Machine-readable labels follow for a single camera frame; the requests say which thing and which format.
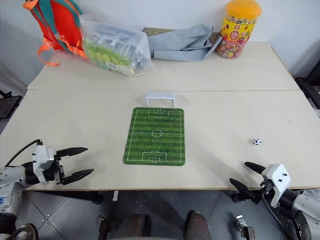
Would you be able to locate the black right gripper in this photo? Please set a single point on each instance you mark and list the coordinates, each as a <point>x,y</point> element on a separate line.
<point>266,188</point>

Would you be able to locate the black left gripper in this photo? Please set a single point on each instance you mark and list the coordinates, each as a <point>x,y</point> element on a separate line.
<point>55,172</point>

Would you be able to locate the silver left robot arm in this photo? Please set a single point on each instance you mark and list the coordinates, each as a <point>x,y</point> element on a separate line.
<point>10,180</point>

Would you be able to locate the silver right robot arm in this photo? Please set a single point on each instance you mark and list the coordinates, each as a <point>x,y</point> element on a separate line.
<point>300,202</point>

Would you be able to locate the mini soccer ball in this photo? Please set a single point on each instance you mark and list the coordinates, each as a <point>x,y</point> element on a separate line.
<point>256,141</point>

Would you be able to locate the green soccer field mat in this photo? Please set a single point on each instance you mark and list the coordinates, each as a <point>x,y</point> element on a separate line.
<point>155,140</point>

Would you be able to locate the black table foot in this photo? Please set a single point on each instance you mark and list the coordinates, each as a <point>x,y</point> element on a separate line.
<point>95,198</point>
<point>240,197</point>

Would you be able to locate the dark rounded shape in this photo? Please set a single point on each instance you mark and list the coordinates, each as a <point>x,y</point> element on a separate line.
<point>197,226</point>

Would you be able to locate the small white goal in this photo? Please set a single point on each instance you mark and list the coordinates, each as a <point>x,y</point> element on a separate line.
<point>160,95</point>

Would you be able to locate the black chair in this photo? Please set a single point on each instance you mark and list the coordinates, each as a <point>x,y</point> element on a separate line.
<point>310,85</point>

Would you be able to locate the clear plastic bag with packets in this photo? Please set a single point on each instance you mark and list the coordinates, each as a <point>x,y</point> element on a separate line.
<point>115,45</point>

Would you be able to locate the orange teal backpack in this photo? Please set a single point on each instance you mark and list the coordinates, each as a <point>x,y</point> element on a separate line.
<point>62,25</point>

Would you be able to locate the candy jar with orange lid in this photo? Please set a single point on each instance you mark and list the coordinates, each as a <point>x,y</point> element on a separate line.
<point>237,30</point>

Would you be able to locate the grey folded cloth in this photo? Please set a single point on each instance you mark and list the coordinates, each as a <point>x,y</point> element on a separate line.
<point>180,45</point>

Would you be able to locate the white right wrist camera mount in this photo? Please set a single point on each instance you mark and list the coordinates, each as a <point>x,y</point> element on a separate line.
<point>277,180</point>

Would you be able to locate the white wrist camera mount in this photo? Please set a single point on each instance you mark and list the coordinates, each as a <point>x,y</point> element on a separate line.
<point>42,160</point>
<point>277,180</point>

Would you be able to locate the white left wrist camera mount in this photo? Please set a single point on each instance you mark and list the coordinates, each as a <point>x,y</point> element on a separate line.
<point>42,160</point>

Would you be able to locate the black frame object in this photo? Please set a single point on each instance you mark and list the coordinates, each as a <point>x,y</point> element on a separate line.
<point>8,105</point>

